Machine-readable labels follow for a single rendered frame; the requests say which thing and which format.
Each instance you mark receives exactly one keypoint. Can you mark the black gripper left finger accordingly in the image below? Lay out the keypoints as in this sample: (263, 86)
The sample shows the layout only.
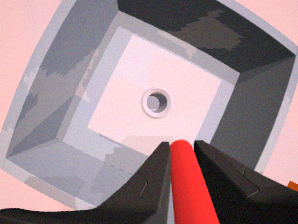
(143, 200)

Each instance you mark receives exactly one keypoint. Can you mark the red peg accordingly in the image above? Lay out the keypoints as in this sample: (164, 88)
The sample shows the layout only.
(191, 200)

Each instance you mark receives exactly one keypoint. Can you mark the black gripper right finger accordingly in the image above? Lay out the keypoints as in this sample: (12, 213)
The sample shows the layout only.
(241, 195)

